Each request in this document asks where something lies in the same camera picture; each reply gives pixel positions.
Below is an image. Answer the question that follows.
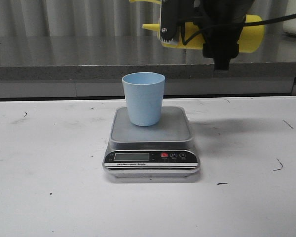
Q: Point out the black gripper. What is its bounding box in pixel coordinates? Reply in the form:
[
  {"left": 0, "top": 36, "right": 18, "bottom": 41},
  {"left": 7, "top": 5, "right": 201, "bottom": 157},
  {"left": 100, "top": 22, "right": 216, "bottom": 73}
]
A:
[{"left": 159, "top": 0, "right": 253, "bottom": 70}]

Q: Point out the light blue plastic cup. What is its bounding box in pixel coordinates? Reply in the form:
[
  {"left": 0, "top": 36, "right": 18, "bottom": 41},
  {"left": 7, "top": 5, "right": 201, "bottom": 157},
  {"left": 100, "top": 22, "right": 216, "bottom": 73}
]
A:
[{"left": 122, "top": 72, "right": 166, "bottom": 126}]

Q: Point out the silver digital kitchen scale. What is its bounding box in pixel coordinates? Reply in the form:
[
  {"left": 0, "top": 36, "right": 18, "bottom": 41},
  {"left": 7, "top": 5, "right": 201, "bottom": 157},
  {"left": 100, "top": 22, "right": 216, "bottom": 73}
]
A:
[{"left": 102, "top": 106, "right": 200, "bottom": 179}]

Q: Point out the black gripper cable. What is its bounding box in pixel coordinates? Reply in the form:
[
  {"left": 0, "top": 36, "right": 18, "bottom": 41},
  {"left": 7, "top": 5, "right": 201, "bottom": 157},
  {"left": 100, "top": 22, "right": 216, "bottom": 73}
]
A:
[{"left": 182, "top": 11, "right": 296, "bottom": 46}]

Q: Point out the yellow squeeze bottle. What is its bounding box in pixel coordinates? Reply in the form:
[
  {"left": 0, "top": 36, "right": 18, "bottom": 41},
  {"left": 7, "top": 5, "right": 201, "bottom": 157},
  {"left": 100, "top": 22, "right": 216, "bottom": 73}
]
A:
[{"left": 129, "top": 0, "right": 264, "bottom": 53}]

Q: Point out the grey stone counter ledge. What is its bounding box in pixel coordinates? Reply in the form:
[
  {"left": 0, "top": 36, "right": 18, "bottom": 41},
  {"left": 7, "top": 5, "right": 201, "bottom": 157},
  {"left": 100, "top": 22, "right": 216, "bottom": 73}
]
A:
[{"left": 0, "top": 34, "right": 296, "bottom": 100}]

